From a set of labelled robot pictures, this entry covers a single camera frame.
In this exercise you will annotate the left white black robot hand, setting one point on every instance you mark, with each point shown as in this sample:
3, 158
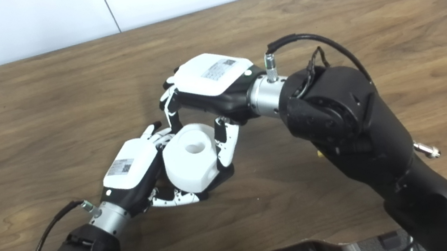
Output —
133, 168

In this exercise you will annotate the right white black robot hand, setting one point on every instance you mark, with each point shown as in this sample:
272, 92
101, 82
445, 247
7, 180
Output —
217, 85

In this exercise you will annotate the round white plastic piece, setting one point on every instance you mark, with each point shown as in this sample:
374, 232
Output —
190, 158

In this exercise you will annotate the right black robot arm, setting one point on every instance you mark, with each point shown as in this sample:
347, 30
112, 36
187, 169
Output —
356, 130

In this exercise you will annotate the black plastic holder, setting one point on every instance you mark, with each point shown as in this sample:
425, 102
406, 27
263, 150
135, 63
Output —
222, 174

